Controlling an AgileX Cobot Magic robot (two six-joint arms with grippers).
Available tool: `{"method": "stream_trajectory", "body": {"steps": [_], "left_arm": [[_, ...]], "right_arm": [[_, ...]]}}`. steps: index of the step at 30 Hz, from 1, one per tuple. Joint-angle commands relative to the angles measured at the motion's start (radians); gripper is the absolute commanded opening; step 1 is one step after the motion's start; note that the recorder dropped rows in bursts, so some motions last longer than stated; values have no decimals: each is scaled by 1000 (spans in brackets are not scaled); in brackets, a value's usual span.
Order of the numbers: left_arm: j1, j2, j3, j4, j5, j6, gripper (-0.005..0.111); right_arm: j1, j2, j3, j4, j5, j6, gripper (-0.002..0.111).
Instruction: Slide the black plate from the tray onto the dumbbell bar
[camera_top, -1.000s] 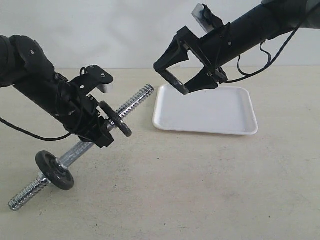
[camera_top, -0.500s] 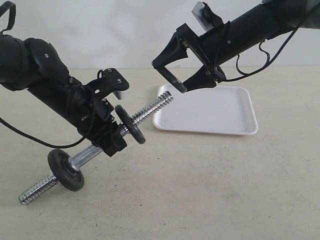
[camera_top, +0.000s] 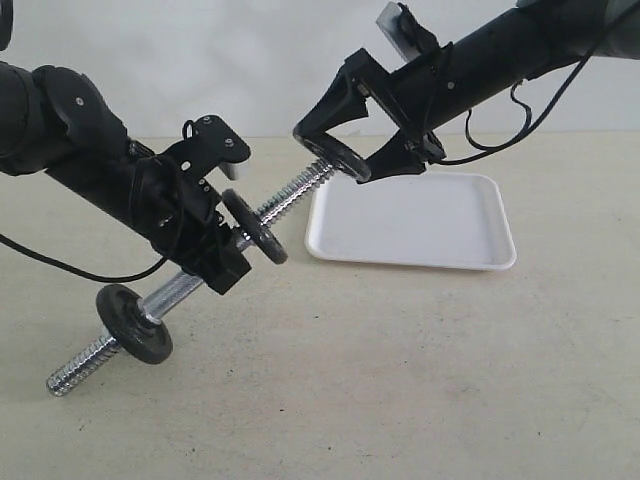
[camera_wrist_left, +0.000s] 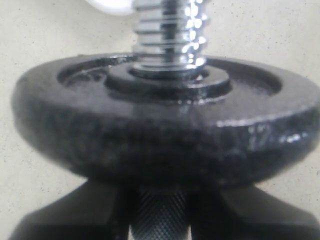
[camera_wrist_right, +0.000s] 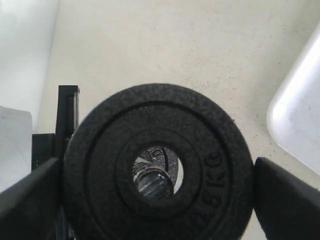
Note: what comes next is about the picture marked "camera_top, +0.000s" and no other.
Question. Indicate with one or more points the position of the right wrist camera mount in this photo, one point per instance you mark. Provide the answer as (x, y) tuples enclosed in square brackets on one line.
[(403, 31)]

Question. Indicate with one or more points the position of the black weight plate end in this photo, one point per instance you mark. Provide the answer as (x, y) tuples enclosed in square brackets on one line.
[(250, 229)]

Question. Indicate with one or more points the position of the white plastic tray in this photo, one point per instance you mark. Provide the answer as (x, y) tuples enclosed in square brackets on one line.
[(435, 220)]

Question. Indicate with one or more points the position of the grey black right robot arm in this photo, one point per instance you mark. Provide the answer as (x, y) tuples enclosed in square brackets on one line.
[(526, 42)]

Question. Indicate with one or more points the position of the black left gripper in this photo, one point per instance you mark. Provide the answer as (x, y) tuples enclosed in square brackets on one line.
[(180, 221)]

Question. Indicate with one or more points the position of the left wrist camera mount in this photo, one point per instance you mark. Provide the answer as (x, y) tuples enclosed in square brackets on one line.
[(209, 143)]

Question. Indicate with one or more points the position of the black weight plate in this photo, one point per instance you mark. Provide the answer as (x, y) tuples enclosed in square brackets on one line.
[(118, 307), (336, 153)]

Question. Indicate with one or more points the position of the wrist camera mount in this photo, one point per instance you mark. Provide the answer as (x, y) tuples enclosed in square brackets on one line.
[(209, 143), (403, 31)]

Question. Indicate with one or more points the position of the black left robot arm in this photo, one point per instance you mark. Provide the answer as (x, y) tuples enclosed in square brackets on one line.
[(54, 120)]

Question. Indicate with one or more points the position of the chrome threaded dumbbell bar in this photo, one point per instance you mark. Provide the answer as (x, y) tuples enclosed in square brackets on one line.
[(160, 302)]

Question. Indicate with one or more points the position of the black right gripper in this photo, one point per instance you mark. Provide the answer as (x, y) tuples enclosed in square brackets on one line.
[(407, 96)]

